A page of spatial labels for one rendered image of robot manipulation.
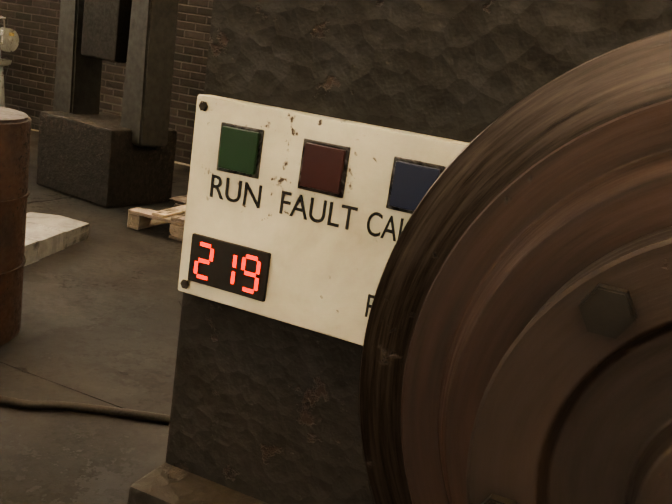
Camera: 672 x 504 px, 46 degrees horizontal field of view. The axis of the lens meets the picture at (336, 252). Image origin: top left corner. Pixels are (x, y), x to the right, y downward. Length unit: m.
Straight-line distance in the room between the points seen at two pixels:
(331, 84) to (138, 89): 5.12
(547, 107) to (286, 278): 0.31
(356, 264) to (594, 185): 0.27
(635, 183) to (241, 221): 0.38
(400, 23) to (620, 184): 0.28
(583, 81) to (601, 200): 0.07
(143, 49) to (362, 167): 5.14
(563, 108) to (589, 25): 0.16
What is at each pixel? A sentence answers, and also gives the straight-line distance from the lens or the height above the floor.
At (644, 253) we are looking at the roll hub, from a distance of 0.38.
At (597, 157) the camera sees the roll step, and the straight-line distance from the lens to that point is 0.45.
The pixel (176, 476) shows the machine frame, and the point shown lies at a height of 0.87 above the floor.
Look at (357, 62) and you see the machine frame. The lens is 0.67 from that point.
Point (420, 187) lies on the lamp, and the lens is 0.62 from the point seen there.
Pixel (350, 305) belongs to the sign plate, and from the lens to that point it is 0.67.
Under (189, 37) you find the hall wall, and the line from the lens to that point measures 7.98.
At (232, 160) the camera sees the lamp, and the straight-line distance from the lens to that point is 0.70.
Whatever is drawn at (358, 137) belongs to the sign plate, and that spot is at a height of 1.23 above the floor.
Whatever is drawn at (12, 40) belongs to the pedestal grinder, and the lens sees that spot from 8.99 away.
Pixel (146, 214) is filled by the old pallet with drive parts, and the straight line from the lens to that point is 5.23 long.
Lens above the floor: 1.29
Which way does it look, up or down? 14 degrees down
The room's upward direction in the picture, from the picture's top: 9 degrees clockwise
